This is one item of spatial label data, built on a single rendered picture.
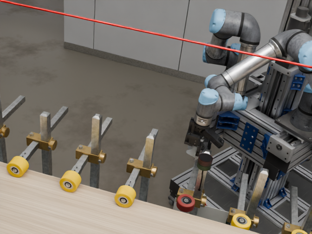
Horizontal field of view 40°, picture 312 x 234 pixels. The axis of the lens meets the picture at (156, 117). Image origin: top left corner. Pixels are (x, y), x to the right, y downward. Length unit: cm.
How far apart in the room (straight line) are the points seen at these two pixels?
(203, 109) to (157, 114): 228
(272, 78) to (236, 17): 55
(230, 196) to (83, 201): 141
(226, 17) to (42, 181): 112
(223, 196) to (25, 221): 158
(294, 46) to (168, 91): 266
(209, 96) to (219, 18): 46
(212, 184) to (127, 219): 136
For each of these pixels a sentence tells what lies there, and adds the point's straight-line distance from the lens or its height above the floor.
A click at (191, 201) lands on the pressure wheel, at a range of 193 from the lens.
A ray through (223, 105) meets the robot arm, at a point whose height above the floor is 132.
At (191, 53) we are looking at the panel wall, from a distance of 455.
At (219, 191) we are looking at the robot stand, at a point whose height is 21.
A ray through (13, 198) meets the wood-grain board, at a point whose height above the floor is 90.
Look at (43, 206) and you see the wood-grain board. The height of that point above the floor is 90.
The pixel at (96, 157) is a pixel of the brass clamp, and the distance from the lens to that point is 200.
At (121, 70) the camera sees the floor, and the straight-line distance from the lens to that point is 471.
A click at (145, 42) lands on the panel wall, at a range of 466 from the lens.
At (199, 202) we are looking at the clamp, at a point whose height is 86.
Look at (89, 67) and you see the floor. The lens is 474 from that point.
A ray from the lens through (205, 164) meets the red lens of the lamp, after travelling 179.
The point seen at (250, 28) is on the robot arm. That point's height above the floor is 152.
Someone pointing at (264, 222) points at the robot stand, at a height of 21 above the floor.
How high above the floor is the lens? 226
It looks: 34 degrees down
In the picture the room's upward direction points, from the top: 8 degrees clockwise
